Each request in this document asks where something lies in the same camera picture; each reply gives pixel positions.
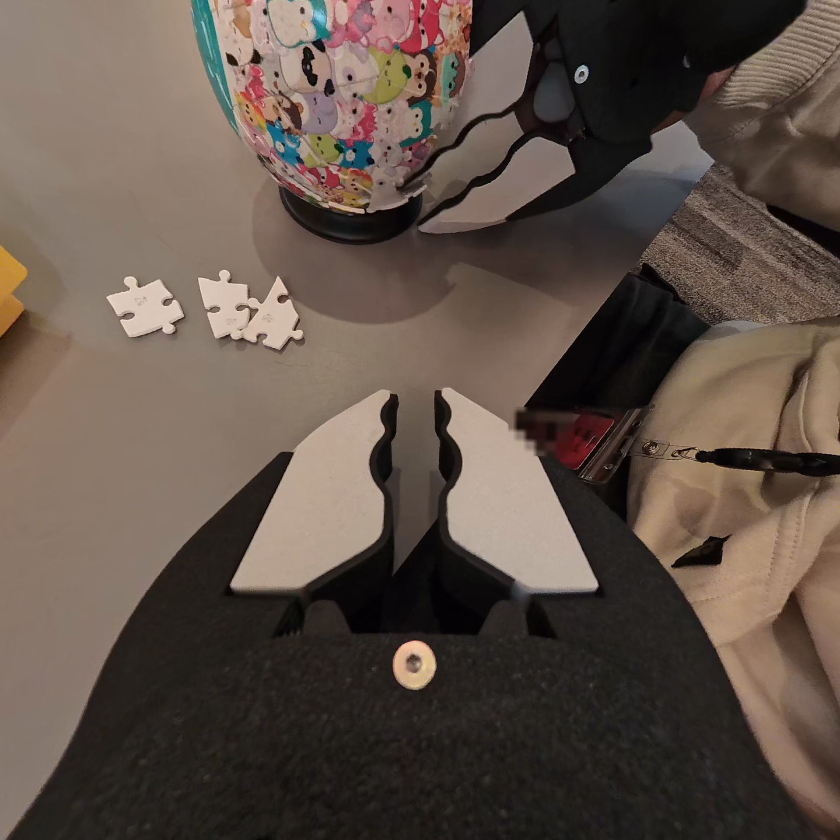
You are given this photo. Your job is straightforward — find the colourful puzzle ball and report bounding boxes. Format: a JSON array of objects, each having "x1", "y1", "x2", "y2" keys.
[{"x1": 191, "y1": 0, "x2": 476, "y2": 214}]

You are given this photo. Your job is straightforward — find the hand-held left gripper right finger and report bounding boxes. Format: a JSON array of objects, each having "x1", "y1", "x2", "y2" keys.
[{"x1": 434, "y1": 389, "x2": 601, "y2": 607}]

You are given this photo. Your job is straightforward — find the yellow plastic bin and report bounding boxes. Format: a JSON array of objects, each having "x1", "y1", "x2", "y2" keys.
[{"x1": 0, "y1": 247, "x2": 27, "y2": 332}]

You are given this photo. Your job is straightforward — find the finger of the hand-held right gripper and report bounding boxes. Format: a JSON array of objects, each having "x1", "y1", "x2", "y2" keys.
[
  {"x1": 418, "y1": 14, "x2": 542, "y2": 198},
  {"x1": 418, "y1": 138, "x2": 585, "y2": 235}
]

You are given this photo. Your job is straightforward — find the person's right forearm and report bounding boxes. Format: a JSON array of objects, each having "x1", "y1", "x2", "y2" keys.
[{"x1": 683, "y1": 20, "x2": 840, "y2": 257}]

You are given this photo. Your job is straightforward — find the beige hoodie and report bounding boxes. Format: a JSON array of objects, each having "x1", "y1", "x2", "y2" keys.
[{"x1": 630, "y1": 322, "x2": 840, "y2": 840}]

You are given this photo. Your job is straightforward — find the black lanyard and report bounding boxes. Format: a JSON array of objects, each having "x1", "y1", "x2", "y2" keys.
[{"x1": 696, "y1": 447, "x2": 840, "y2": 476}]

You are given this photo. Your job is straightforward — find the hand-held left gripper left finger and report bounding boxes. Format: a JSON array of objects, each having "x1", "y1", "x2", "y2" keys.
[{"x1": 227, "y1": 389, "x2": 399, "y2": 607}]

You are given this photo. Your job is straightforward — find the black ball stand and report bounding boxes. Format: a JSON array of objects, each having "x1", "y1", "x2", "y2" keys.
[{"x1": 279, "y1": 184, "x2": 424, "y2": 244}]

